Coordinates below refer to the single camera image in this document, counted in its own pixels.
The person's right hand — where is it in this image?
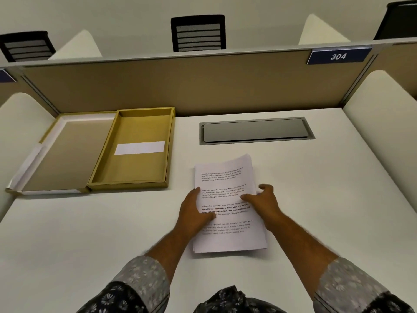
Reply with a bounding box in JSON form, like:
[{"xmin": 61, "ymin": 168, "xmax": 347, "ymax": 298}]
[{"xmin": 239, "ymin": 184, "xmax": 283, "ymax": 231}]

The person's left hand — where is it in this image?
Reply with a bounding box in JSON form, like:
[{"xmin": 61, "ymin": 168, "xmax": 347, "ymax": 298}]
[{"xmin": 177, "ymin": 188, "xmax": 216, "ymax": 239}]

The stack of printed white papers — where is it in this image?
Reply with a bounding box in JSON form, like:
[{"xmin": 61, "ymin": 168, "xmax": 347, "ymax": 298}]
[{"xmin": 192, "ymin": 154, "xmax": 268, "ymax": 254}]

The person's right forearm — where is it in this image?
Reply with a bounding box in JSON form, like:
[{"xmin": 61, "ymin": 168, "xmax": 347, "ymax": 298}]
[{"xmin": 265, "ymin": 212, "xmax": 340, "ymax": 291}]

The person's left forearm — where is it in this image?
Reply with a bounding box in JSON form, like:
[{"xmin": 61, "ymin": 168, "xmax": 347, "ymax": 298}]
[{"xmin": 145, "ymin": 221, "xmax": 210, "ymax": 285}]

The gold cardboard box tray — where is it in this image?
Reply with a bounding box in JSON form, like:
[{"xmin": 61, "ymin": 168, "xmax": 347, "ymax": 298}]
[{"xmin": 87, "ymin": 107, "xmax": 176, "ymax": 192}]

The floral patterned shirt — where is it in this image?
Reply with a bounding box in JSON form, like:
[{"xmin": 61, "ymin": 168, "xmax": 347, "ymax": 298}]
[{"xmin": 76, "ymin": 255, "xmax": 417, "ymax": 313}]

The white paper slip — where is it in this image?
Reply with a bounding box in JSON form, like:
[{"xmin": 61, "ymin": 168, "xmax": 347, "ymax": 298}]
[{"xmin": 114, "ymin": 141, "xmax": 165, "ymax": 156}]

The beige desk partition panel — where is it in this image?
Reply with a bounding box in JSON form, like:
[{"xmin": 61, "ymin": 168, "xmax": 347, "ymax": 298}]
[
  {"xmin": 0, "ymin": 74, "xmax": 60, "ymax": 115},
  {"xmin": 20, "ymin": 42, "xmax": 382, "ymax": 118},
  {"xmin": 339, "ymin": 42, "xmax": 417, "ymax": 108}
]

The white rounded side divider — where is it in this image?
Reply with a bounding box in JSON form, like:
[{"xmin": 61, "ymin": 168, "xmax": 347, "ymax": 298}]
[
  {"xmin": 0, "ymin": 92, "xmax": 56, "ymax": 223},
  {"xmin": 298, "ymin": 13, "xmax": 351, "ymax": 46},
  {"xmin": 342, "ymin": 70, "xmax": 417, "ymax": 180},
  {"xmin": 48, "ymin": 29, "xmax": 103, "ymax": 61}
]

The gold and white box lid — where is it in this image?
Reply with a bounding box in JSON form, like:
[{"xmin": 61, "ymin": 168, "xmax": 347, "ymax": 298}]
[{"xmin": 5, "ymin": 111, "xmax": 118, "ymax": 195}]

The black slatted office chair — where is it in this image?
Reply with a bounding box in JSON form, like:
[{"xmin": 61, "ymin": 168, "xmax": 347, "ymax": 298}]
[
  {"xmin": 0, "ymin": 30, "xmax": 57, "ymax": 63},
  {"xmin": 170, "ymin": 14, "xmax": 226, "ymax": 53}
]

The grey desk cable hatch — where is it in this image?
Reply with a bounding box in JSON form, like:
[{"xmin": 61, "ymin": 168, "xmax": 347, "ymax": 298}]
[{"xmin": 199, "ymin": 117, "xmax": 316, "ymax": 146}]

